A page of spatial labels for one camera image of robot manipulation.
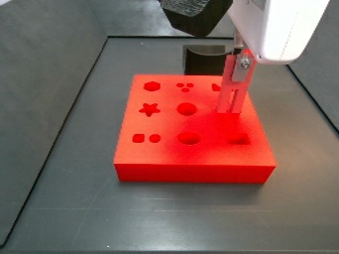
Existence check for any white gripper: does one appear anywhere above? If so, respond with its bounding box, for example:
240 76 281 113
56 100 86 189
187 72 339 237
228 0 329 82

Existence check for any dark curved holder block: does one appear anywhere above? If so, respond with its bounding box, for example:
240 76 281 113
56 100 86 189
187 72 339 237
183 45 232 75

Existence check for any red shape-sorter block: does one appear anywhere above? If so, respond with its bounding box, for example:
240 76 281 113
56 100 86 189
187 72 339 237
113 74 275 184

